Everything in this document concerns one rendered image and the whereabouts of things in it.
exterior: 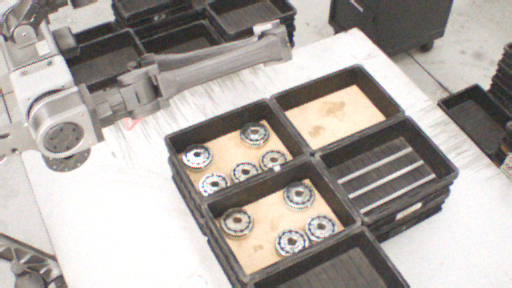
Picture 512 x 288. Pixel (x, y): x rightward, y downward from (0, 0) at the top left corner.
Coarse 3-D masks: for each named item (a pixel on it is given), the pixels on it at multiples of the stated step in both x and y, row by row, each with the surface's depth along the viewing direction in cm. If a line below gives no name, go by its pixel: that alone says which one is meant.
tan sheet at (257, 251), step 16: (256, 208) 185; (272, 208) 185; (320, 208) 185; (256, 224) 181; (272, 224) 181; (288, 224) 181; (304, 224) 181; (240, 240) 177; (256, 240) 177; (272, 240) 177; (240, 256) 173; (256, 256) 173; (272, 256) 173
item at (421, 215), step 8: (440, 200) 189; (424, 208) 187; (432, 208) 193; (440, 208) 199; (408, 216) 184; (416, 216) 191; (424, 216) 196; (392, 224) 182; (400, 224) 189; (408, 224) 191; (416, 224) 194; (376, 232) 180; (384, 232) 187; (392, 232) 189; (400, 232) 192; (384, 240) 190
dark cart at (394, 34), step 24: (336, 0) 342; (360, 0) 320; (384, 0) 298; (408, 0) 309; (432, 0) 320; (336, 24) 352; (360, 24) 329; (384, 24) 313; (408, 24) 325; (432, 24) 337; (384, 48) 329; (408, 48) 341
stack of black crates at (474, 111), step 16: (448, 96) 283; (464, 96) 291; (480, 96) 290; (448, 112) 276; (464, 112) 291; (480, 112) 291; (496, 112) 283; (464, 128) 269; (480, 128) 284; (496, 128) 284; (480, 144) 263; (496, 144) 277
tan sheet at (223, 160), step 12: (264, 120) 209; (204, 144) 202; (216, 144) 202; (228, 144) 202; (240, 144) 202; (276, 144) 202; (180, 156) 198; (216, 156) 198; (228, 156) 198; (240, 156) 198; (252, 156) 198; (288, 156) 199; (216, 168) 195; (228, 168) 195; (192, 180) 192
